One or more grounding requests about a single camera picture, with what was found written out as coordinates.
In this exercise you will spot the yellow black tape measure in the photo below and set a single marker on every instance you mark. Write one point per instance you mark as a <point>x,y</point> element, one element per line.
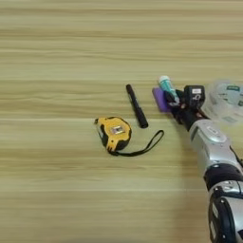
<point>115,133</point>

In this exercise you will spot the black marker pen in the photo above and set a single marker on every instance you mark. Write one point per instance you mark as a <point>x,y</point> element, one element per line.
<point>137,107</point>

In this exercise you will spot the teal white glue stick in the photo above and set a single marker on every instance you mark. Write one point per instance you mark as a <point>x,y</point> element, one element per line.
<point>166,84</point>

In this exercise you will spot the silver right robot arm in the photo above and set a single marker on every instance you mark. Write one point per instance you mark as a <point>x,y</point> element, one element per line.
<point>215,152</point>

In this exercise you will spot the clear tape roll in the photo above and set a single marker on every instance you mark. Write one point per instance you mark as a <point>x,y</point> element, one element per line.
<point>226,104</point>

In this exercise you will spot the black box with white label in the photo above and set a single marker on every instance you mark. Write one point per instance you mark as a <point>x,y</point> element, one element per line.
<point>193,95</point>

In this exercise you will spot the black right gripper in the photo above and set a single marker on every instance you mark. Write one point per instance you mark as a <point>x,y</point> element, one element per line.
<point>186,115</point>

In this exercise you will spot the purple eraser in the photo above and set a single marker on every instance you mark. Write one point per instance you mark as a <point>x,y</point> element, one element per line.
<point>159,101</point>

